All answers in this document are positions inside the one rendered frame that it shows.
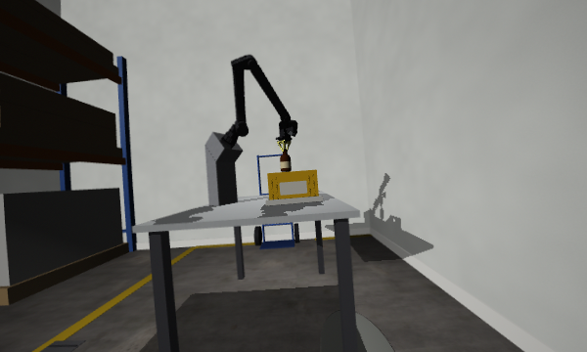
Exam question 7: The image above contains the yellow crate with cross dividers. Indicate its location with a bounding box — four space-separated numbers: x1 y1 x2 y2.
267 170 319 200

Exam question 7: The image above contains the brown glass bottle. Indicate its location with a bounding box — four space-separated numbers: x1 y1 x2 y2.
280 149 292 172

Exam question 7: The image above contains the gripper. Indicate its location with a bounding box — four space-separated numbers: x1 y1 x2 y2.
276 129 292 152

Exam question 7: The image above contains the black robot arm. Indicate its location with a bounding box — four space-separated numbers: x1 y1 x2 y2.
220 55 297 149

